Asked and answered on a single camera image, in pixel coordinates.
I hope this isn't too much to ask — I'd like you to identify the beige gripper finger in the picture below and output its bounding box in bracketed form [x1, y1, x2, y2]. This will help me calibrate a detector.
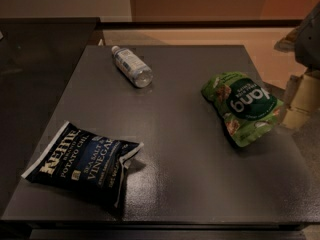
[282, 76, 311, 129]
[291, 70, 320, 112]

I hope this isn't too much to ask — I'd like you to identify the green rice chip bag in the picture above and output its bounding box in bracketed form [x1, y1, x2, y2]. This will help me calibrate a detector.
[201, 72, 283, 147]

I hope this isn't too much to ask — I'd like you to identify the blue Kettle chip bag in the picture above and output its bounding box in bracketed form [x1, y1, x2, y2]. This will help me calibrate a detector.
[21, 121, 144, 207]

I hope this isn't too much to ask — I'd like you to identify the clear plastic water bottle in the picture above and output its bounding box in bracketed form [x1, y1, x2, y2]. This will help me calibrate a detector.
[111, 46, 153, 88]

